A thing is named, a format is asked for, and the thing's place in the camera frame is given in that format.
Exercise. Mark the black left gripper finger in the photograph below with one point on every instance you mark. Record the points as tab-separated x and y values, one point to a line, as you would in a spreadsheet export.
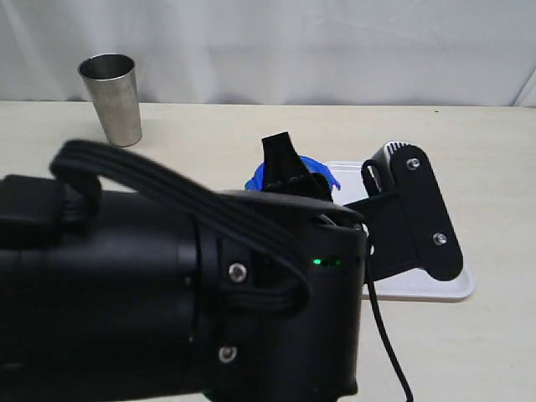
283	167

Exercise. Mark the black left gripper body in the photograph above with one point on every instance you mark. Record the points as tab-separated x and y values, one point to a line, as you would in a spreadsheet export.
309	197

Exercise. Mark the blue plastic container lid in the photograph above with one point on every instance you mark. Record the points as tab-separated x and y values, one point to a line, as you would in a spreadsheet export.
312	165

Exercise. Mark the stainless steel cup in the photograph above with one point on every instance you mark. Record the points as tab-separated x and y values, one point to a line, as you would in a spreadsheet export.
110	80

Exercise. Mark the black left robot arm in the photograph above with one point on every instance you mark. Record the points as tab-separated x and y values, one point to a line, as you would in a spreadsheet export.
123	280

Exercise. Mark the white plastic tray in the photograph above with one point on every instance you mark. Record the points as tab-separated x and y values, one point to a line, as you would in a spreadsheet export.
414	285

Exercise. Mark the white backdrop curtain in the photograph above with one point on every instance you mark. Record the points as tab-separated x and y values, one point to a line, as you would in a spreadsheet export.
457	53

